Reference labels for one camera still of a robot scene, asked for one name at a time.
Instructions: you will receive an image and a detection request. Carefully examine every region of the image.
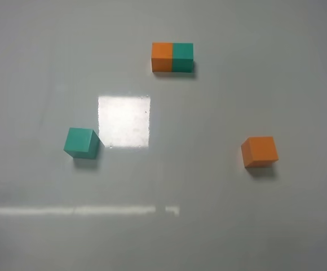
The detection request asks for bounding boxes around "green template block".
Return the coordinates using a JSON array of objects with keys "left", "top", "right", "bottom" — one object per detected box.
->
[{"left": 172, "top": 43, "right": 194, "bottom": 73}]

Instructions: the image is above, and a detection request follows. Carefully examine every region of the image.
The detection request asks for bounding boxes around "green cube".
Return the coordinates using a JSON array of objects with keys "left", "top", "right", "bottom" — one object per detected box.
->
[{"left": 64, "top": 128, "right": 100, "bottom": 159}]

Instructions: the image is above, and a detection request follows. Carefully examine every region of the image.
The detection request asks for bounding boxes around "orange template block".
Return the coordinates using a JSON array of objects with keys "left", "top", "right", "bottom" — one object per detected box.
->
[{"left": 151, "top": 42, "right": 173, "bottom": 72}]

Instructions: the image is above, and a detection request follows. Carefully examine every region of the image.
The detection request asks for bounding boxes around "orange cube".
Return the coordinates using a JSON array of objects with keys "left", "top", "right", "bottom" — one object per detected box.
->
[{"left": 241, "top": 137, "right": 279, "bottom": 168}]

